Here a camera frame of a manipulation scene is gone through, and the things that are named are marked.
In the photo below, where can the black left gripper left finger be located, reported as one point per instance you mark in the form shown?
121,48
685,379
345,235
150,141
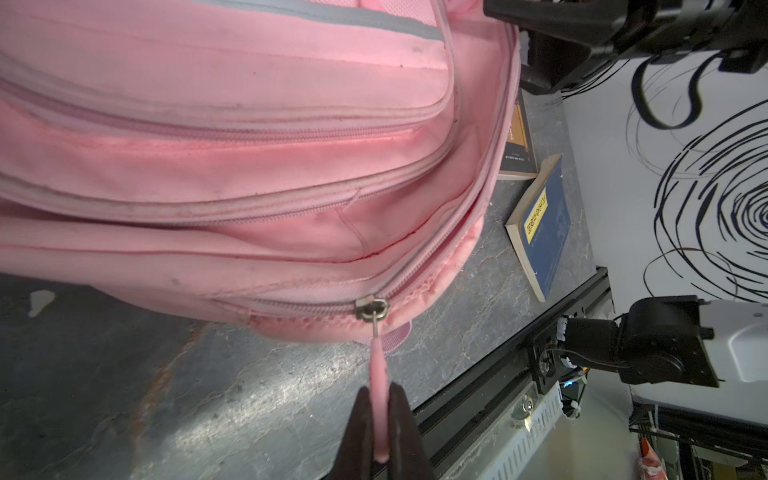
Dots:
354,458

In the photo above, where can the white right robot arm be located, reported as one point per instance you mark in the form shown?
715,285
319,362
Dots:
667,107

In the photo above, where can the blue book with yellow label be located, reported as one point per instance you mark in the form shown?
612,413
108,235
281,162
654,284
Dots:
539,226

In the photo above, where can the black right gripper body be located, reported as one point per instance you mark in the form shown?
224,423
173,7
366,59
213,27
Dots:
571,41

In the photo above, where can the pink student backpack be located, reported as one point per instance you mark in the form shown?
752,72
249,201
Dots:
316,170

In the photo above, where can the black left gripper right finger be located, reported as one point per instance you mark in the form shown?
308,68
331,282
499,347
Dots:
408,458

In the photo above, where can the white slotted cable duct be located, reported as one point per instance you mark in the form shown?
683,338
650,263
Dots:
521,447

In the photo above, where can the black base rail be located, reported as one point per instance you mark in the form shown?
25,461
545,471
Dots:
464,425

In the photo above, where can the brown and black book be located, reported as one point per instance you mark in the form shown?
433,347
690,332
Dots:
518,161

